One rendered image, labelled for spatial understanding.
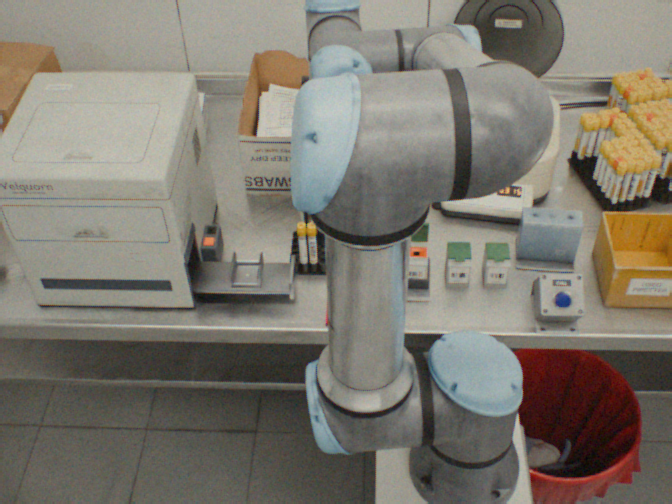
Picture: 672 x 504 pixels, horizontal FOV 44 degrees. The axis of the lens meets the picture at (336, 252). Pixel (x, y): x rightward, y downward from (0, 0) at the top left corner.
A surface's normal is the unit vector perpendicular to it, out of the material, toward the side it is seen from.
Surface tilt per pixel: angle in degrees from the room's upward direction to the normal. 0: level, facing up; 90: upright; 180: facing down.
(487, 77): 11
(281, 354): 0
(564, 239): 90
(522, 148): 74
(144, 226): 90
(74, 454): 0
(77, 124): 0
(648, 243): 90
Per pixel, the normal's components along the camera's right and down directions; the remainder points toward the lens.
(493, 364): 0.11, -0.76
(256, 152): -0.03, 0.73
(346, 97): -0.04, -0.50
